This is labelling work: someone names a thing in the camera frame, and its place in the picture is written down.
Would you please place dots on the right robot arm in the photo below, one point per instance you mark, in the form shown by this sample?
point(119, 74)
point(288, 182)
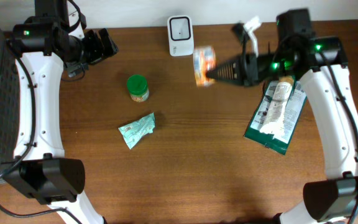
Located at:
point(320, 65)

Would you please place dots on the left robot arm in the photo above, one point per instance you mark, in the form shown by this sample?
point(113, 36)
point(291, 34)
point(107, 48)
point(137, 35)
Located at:
point(46, 45)

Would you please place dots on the green lid jar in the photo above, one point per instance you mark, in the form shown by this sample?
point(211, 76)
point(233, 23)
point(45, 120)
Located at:
point(138, 88)

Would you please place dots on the white barcode scanner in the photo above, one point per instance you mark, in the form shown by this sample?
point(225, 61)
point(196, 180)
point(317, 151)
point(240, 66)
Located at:
point(180, 35)

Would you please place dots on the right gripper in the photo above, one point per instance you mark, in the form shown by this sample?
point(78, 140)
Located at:
point(238, 68)

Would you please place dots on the green 3M glove packet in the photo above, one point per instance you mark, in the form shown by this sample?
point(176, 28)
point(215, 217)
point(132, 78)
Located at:
point(292, 113)

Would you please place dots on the orange tissue pack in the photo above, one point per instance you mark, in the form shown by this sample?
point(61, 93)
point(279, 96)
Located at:
point(204, 60)

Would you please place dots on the white Pantene tube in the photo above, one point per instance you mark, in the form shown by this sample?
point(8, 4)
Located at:
point(274, 121)

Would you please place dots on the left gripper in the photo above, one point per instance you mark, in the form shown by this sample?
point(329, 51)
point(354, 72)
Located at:
point(89, 48)

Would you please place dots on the teal foil sachet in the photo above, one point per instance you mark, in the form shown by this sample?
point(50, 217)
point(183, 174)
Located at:
point(133, 132)

